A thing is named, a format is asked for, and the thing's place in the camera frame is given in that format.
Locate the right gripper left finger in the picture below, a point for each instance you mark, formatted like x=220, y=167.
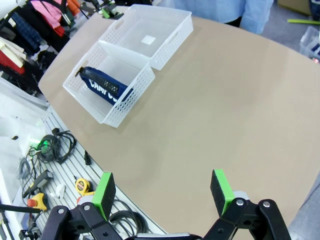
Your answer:
x=105, y=195

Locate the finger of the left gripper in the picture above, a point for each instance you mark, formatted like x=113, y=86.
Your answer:
x=106, y=12

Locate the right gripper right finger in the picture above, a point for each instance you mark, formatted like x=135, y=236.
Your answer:
x=220, y=190

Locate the navy Campus pencil case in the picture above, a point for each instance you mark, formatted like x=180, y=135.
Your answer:
x=100, y=86

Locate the person's left forearm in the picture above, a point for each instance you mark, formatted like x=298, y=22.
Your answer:
x=257, y=17

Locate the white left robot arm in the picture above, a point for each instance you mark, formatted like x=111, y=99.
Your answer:
x=10, y=6

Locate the yellow tape measure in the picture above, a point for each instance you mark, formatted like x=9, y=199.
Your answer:
x=83, y=186

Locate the grey slatted platform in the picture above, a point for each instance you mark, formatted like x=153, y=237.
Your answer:
x=72, y=172

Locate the black power plug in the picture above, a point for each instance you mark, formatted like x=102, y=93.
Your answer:
x=87, y=157

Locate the small white plastic part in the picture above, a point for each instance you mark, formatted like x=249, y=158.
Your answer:
x=58, y=190

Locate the white square sticker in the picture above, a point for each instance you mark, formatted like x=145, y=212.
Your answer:
x=148, y=40

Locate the pink garment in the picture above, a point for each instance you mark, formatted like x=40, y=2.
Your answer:
x=47, y=11

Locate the black power adapter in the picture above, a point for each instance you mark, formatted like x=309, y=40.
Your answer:
x=41, y=178

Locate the yellow red emergency stop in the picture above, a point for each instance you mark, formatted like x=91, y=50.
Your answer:
x=38, y=201

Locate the white perforated plastic basket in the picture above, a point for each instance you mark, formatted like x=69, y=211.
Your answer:
x=130, y=105
x=170, y=50

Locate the dark blue plaid garment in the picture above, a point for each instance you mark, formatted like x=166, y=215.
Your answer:
x=26, y=31

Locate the person in blue shirt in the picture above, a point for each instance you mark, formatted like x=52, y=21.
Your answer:
x=207, y=10

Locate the cream fabric piece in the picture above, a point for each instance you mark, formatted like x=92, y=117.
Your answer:
x=12, y=51

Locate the white plastic bag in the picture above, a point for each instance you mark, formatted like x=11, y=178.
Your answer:
x=15, y=117

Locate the clear plastic storage box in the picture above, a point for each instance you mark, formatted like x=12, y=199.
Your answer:
x=310, y=42

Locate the green stick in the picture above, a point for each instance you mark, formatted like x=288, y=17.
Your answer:
x=303, y=22

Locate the brown cardboard box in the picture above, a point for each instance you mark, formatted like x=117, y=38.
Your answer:
x=295, y=6

